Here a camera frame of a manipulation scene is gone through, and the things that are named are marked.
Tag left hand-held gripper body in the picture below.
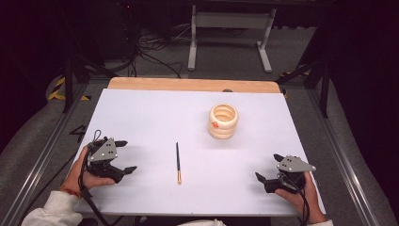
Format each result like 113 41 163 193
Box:
86 137 126 185

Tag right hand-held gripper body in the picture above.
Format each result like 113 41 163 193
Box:
263 154 317 194

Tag dark blue pen gold tip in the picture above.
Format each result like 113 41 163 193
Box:
175 141 183 186

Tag cream ribbed round pen holder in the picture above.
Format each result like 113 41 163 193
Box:
207 103 240 140

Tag person's left hand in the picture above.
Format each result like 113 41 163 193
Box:
61 145 117 200

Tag person's right hand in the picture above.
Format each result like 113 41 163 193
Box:
275 170 327 225

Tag white board table cover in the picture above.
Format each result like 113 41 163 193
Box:
72 88 327 218

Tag person's white clothing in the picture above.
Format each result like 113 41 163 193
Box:
176 218 228 226

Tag yellow black hazard tape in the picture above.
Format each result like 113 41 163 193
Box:
46 76 92 103

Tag black tripod stand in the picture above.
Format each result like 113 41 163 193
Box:
275 57 331 120
61 51 120 115

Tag grey metal floor stand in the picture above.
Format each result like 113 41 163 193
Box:
186 4 278 74

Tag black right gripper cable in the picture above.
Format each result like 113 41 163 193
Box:
278 172 312 226

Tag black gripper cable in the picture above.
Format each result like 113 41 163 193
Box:
78 129 124 226
278 172 312 226

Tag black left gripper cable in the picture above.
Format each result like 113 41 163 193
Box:
78 129 124 226

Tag aluminium frame rail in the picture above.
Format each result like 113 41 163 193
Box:
0 82 90 226
304 88 381 226

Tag red bead bracelet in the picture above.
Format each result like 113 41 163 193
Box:
58 185 83 200

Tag black floor cables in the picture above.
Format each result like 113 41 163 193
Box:
124 26 193 79

